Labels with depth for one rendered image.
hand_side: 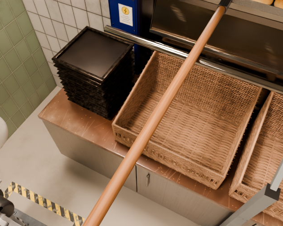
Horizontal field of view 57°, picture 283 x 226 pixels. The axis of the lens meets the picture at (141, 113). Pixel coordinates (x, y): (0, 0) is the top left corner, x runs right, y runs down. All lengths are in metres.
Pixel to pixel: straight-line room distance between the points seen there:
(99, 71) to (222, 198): 0.80
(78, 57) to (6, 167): 1.13
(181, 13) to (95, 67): 0.46
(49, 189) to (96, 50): 1.06
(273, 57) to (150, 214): 1.18
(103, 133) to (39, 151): 0.82
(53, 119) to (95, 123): 0.23
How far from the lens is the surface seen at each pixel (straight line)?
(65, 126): 1.45
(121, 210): 1.82
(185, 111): 1.45
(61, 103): 1.54
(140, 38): 0.93
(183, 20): 1.29
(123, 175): 0.60
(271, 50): 1.26
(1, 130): 0.71
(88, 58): 1.28
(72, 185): 1.93
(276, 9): 1.13
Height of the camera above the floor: 1.76
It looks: 55 degrees down
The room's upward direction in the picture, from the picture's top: straight up
